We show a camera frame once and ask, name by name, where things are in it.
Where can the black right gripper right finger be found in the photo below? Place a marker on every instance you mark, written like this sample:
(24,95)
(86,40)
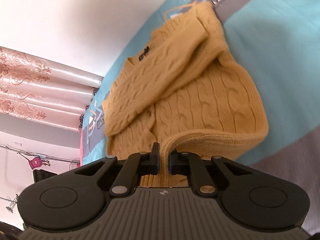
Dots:
(206,177)

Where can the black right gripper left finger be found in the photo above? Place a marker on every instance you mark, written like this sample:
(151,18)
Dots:
(121,177)

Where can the mustard cable-knit cardigan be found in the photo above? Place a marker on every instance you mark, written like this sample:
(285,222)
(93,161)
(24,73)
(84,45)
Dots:
(186,92)

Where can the pink mattress edge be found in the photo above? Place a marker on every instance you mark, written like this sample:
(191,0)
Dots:
(81,144)

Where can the magenta hanging garment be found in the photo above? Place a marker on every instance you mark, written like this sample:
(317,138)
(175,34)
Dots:
(37,162)

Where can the pink patterned curtain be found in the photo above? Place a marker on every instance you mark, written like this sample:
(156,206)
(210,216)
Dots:
(44,91)

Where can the blue grey printed bedsheet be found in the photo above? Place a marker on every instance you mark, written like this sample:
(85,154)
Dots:
(277,42)

